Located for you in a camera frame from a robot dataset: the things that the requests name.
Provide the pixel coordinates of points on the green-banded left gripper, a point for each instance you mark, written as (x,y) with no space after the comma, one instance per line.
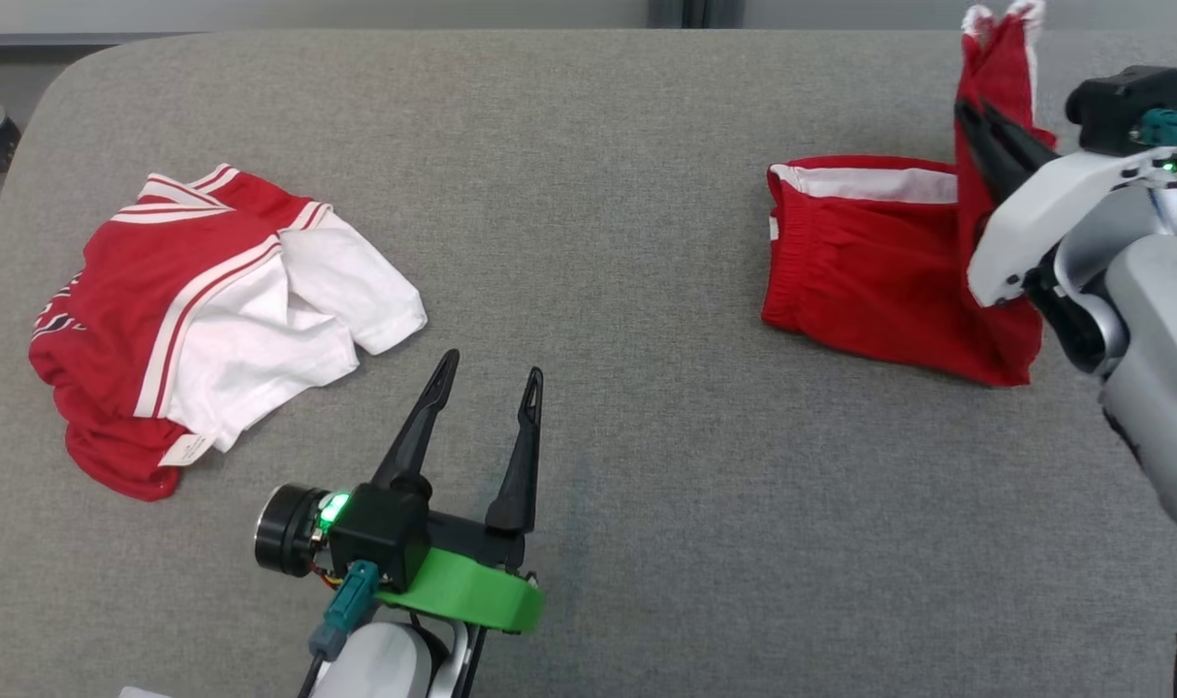
(472,591)

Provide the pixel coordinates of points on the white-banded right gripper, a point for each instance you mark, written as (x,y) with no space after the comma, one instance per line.
(1044,213)

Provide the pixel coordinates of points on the red shorts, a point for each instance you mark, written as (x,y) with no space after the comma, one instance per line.
(860,262)

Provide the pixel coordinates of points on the red and white basketball jersey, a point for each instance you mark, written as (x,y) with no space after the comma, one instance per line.
(210,320)

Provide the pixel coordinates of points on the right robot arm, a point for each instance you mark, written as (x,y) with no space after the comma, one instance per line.
(1161,339)

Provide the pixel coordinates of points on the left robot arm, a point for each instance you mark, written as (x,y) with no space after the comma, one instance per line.
(385,664)

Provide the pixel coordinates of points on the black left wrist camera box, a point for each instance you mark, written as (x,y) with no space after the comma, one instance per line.
(385,533)

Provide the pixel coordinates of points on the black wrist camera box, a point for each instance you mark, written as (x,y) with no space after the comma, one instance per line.
(385,533)
(1122,102)

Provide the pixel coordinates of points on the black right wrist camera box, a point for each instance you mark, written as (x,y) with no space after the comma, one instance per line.
(1122,102)

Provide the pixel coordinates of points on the grey metal partition post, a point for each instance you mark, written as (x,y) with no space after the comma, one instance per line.
(695,12)

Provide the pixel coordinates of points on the grey partition base rail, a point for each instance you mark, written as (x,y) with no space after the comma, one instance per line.
(46,40)

